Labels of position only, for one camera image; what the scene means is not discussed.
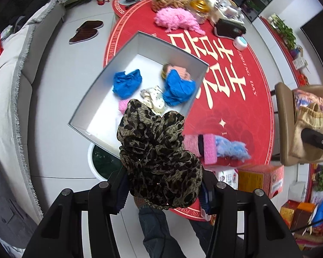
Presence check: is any black clothing on sofa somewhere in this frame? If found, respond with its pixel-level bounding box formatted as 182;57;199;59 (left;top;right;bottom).
0;0;50;33

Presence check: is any cream polka dot scrunchie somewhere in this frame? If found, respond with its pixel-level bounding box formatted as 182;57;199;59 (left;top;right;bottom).
140;86;166;115

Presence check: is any leopard print scrunchie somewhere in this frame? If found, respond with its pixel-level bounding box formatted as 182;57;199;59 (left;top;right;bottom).
116;99;202;210

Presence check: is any gold lid glass jar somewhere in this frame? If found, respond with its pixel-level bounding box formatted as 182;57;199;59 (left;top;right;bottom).
188;0;211;25

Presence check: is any black radio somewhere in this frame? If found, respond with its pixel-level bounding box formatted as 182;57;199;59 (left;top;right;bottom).
213;19;246;40

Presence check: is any pink knit sock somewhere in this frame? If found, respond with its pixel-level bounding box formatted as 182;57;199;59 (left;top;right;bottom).
161;63;192;83

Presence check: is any blue plastic glove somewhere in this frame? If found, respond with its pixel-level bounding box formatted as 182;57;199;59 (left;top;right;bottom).
163;69;196;106

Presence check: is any beige sock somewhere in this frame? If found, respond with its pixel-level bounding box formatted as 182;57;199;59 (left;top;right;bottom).
290;103;323;162

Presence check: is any pair of brown slippers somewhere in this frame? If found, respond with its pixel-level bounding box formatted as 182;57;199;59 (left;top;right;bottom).
69;20;104;44

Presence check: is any red round table mat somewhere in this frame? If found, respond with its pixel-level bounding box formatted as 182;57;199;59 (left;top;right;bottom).
103;0;275;222

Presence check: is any grey open cardboard box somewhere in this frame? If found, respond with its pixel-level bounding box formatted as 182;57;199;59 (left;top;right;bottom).
69;31;208;157

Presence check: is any white blue round device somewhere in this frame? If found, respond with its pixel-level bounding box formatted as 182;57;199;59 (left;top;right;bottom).
233;36;248;51

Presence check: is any grey jacket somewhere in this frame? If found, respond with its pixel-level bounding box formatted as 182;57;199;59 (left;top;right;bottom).
0;170;37;249

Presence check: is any large pink foam block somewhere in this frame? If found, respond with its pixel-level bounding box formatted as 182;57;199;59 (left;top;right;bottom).
203;134;217;165

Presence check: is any light blue fluffy cloth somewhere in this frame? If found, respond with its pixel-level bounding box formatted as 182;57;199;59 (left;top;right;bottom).
215;136;251;162

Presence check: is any small pink foam block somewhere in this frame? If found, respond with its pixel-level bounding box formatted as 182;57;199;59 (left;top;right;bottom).
118;99;130;115

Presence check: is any red patterned carton box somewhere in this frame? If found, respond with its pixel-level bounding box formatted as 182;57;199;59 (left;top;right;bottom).
238;164;284;199

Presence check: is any brown leather chair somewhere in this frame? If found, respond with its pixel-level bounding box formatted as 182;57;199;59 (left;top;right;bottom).
271;82;323;166

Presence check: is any grey sofa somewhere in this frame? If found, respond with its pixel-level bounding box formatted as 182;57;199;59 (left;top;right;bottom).
0;0;67;225

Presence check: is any floral cushion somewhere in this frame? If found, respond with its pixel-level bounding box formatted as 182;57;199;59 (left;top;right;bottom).
293;89;323;112

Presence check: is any fluffy pink yarn cloth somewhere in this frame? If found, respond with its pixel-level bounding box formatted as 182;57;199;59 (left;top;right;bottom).
154;7;205;35

